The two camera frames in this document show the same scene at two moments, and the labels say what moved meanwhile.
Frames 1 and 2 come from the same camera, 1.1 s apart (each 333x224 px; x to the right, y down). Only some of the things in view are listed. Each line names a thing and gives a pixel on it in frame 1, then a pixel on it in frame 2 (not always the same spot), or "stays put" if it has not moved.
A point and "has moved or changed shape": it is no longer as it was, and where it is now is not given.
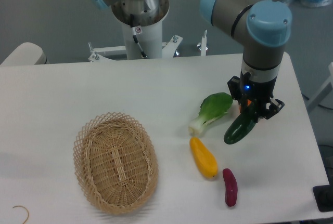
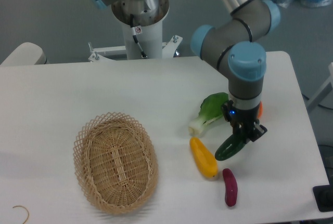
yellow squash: (207, 161) stays put
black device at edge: (323, 196) stays put
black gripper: (241, 87) → (238, 117)
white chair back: (25, 54) stays put
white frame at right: (323, 92) stays put
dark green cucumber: (239, 129) has moved or changed shape
